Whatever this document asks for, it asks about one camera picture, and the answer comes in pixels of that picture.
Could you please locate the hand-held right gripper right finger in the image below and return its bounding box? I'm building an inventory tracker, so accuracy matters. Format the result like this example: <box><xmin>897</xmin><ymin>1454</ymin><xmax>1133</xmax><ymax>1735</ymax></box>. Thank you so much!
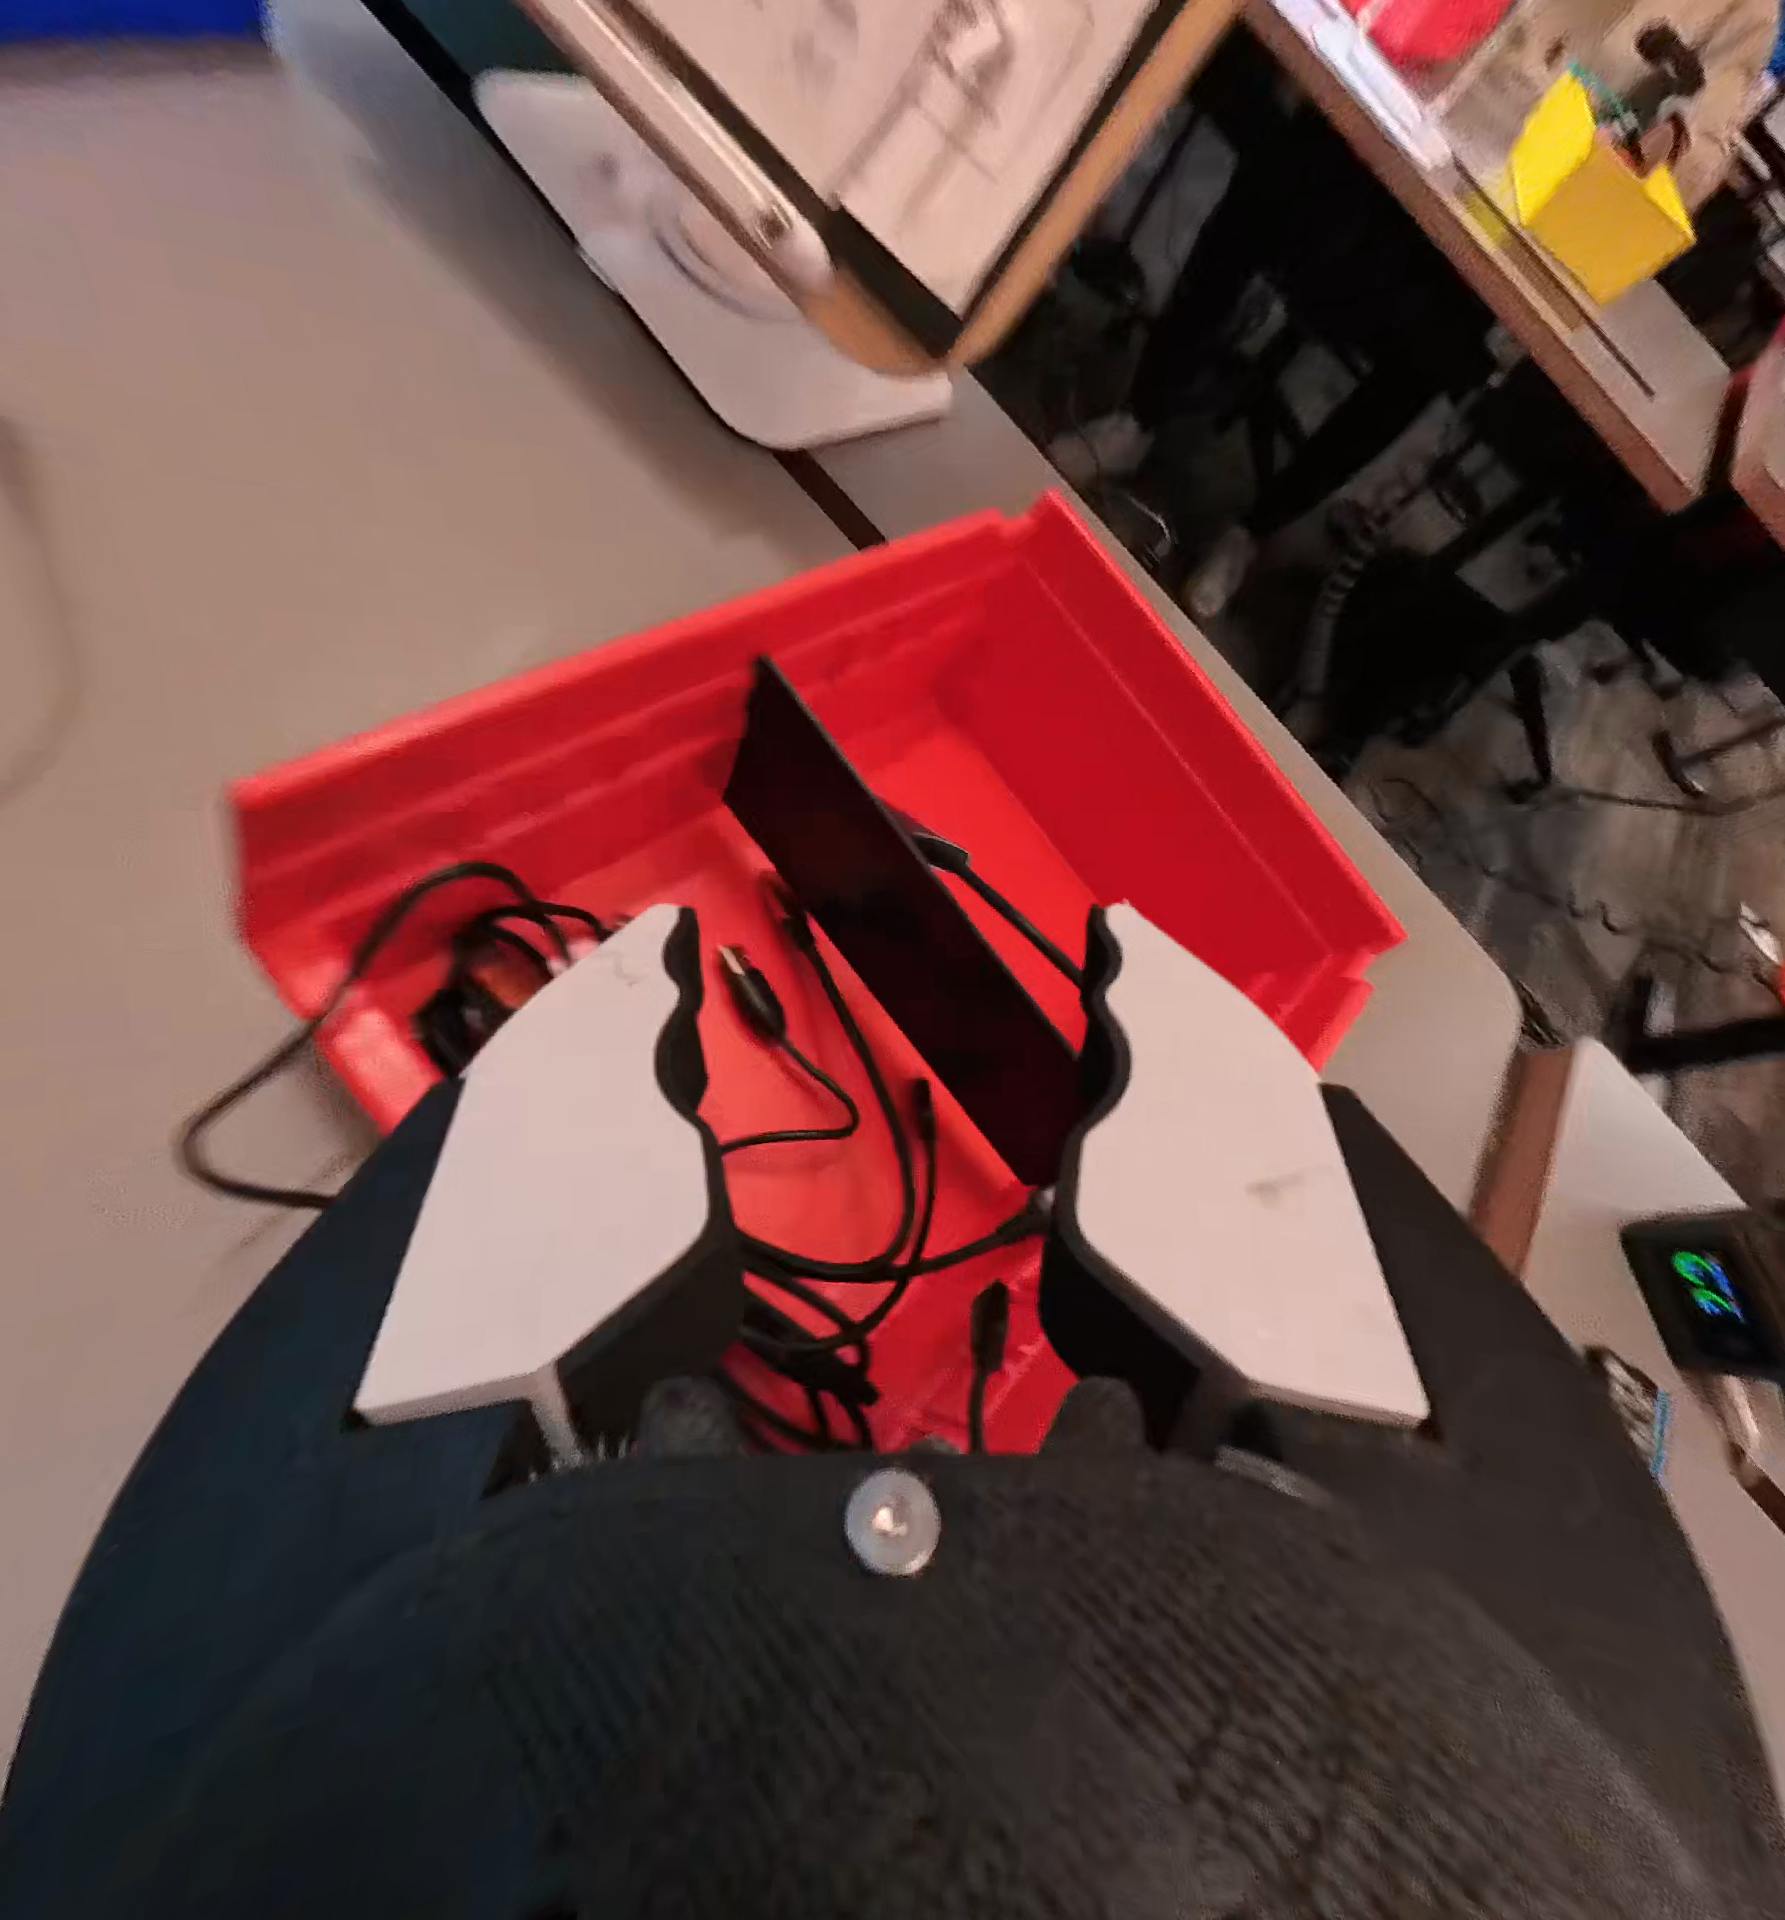
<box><xmin>1039</xmin><ymin>899</ymin><xmax>1433</xmax><ymax>1430</ymax></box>

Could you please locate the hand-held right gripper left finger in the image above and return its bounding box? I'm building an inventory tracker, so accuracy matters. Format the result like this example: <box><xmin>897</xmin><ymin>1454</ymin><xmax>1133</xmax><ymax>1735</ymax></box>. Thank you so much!
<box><xmin>353</xmin><ymin>903</ymin><xmax>752</xmax><ymax>1430</ymax></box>

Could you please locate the bundle of black cables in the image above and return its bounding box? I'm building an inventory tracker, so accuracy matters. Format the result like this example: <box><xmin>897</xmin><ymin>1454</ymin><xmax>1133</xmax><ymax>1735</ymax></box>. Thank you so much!
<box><xmin>175</xmin><ymin>822</ymin><xmax>1092</xmax><ymax>1458</ymax></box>

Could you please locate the red plastic bin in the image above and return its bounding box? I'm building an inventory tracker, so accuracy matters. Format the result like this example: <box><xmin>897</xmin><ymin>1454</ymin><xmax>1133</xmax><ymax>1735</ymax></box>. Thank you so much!
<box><xmin>228</xmin><ymin>491</ymin><xmax>1412</xmax><ymax>1459</ymax></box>

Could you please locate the blue plastic bin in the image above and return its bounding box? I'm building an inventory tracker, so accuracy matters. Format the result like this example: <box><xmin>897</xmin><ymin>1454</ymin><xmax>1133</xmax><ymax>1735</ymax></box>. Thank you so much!
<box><xmin>0</xmin><ymin>0</ymin><xmax>272</xmax><ymax>43</ymax></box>

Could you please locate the grey desk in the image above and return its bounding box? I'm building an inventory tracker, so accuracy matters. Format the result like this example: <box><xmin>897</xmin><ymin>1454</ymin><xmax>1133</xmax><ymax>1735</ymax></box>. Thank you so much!
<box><xmin>0</xmin><ymin>0</ymin><xmax>1785</xmax><ymax>1920</ymax></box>

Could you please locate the black bin divider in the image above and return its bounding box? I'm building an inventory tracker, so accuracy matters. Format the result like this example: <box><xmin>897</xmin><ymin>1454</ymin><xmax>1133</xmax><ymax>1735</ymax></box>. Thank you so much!
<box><xmin>723</xmin><ymin>655</ymin><xmax>1087</xmax><ymax>1189</ymax></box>

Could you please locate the black device with green display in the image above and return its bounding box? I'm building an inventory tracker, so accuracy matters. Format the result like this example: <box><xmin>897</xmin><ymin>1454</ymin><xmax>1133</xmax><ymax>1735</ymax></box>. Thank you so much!
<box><xmin>1618</xmin><ymin>1200</ymin><xmax>1785</xmax><ymax>1397</ymax></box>

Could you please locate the cluttered work table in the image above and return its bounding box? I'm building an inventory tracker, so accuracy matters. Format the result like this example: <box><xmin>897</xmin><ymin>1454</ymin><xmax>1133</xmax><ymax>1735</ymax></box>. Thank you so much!
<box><xmin>1253</xmin><ymin>0</ymin><xmax>1785</xmax><ymax>518</ymax></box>

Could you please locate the document stand with instruction sheets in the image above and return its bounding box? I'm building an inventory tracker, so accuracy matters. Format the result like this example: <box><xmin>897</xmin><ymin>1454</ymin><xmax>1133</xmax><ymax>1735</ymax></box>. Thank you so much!
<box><xmin>473</xmin><ymin>0</ymin><xmax>1255</xmax><ymax>452</ymax></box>

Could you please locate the yellow storage bin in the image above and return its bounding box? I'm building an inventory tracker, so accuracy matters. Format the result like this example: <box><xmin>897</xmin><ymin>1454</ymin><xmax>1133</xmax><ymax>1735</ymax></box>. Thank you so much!
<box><xmin>1500</xmin><ymin>68</ymin><xmax>1702</xmax><ymax>305</ymax></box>

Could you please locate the thin black cable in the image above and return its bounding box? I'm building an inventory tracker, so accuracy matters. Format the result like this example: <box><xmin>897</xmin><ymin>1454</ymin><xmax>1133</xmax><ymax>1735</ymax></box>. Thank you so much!
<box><xmin>0</xmin><ymin>405</ymin><xmax>85</xmax><ymax>843</ymax></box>

